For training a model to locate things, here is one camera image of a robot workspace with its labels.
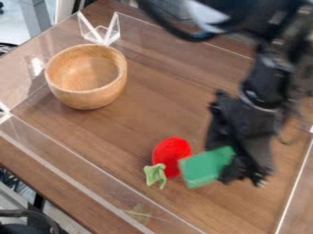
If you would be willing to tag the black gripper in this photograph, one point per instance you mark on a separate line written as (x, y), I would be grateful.
(245, 127)

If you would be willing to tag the green rectangular block stick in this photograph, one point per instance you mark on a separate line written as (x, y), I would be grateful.
(201, 168)

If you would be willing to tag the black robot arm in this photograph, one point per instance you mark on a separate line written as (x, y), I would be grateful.
(282, 25)

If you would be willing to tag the brown wooden bowl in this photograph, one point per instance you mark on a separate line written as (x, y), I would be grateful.
(86, 76)

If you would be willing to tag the red plush strawberry toy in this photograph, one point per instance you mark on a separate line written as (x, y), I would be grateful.
(168, 152)

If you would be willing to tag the clear acrylic tray enclosure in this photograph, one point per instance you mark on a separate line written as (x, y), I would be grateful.
(81, 157)

